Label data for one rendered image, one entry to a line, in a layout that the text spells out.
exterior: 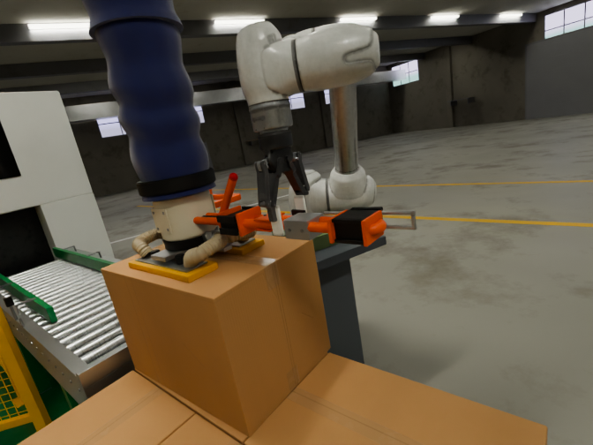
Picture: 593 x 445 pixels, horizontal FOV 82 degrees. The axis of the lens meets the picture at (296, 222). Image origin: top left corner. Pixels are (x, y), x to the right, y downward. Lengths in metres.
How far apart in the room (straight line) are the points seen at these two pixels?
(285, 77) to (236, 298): 0.51
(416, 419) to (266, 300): 0.47
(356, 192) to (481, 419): 0.90
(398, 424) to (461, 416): 0.15
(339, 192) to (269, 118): 0.81
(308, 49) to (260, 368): 0.77
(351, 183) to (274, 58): 0.83
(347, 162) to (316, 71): 0.76
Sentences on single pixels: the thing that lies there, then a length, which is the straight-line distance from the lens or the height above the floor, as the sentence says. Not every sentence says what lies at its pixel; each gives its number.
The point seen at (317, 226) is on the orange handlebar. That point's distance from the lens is 0.71.
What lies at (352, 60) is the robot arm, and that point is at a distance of 0.73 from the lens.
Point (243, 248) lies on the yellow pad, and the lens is 1.04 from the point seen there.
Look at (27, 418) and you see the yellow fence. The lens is 2.39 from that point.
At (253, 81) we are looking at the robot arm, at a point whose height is 1.38.
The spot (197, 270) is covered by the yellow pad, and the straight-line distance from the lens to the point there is 0.96.
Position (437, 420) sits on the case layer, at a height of 0.54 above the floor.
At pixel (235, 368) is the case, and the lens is 0.91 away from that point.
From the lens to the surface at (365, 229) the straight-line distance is 0.64.
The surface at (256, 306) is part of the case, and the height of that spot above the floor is 0.86.
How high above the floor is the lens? 1.28
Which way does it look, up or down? 15 degrees down
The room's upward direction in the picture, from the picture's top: 10 degrees counter-clockwise
